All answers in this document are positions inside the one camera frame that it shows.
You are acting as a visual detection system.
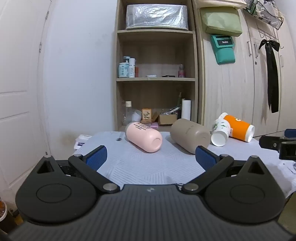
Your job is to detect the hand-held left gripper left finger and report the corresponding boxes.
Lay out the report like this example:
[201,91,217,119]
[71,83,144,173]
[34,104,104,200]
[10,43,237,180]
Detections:
[34,146,121,193]

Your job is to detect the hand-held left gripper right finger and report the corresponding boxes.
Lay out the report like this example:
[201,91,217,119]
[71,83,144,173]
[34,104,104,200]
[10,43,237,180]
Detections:
[181,146,266,194]

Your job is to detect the beige cup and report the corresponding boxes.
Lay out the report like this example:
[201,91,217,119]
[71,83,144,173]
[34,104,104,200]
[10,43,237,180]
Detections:
[170,119,211,154]

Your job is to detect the white printed paper cup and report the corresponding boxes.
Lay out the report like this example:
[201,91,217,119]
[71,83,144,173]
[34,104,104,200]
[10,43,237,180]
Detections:
[210,119,231,147]

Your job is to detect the orange paper cup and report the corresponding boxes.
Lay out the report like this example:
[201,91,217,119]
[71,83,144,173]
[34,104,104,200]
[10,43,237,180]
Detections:
[218,112,255,143]

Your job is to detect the pink cup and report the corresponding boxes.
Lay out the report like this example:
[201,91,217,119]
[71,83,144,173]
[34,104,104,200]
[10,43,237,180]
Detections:
[125,122,163,153]

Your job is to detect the white packet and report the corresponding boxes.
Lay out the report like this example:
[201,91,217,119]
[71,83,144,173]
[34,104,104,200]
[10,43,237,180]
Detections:
[74,134,93,150]

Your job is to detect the pale patterned table cloth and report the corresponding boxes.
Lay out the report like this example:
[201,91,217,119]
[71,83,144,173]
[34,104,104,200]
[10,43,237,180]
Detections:
[74,131,296,200]

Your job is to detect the white paper roll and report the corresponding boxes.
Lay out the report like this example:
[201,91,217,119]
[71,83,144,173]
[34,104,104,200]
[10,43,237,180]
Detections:
[181,99,192,121]

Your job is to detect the cardboard box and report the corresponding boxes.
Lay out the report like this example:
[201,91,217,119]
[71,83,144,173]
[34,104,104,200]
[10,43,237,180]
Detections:
[158,113,177,126]

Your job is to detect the clear plastic bottle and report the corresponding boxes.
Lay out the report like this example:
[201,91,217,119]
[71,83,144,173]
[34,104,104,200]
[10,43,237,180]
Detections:
[123,101,133,126]

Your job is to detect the wooden wardrobe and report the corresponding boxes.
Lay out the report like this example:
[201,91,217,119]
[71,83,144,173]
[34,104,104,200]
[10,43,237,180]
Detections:
[193,0,296,139]

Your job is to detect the black ribbon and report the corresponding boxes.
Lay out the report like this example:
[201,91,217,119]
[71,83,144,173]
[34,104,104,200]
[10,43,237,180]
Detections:
[258,39,280,113]

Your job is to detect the small yellow box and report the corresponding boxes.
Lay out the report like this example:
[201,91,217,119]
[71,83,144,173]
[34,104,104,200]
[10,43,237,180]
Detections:
[141,108,152,123]

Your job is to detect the teal spray bottle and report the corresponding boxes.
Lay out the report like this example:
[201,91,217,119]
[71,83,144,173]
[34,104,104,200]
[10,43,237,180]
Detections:
[118,56,129,78]

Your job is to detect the white door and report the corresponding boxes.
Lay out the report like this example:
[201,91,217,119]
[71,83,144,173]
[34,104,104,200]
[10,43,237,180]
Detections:
[0,0,57,202]

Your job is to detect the teal box with label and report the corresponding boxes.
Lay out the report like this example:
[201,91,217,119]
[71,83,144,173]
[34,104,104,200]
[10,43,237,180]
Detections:
[210,34,236,65]

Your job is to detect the wooden shelf unit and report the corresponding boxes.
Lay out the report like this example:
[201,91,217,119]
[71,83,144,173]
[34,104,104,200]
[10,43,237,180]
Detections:
[113,0,201,132]

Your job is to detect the silver wrapped box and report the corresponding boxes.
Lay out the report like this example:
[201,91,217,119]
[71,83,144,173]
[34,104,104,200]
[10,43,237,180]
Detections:
[125,4,189,30]

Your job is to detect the black wire basket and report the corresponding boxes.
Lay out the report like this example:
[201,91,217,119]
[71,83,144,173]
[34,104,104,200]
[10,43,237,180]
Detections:
[245,0,284,30]

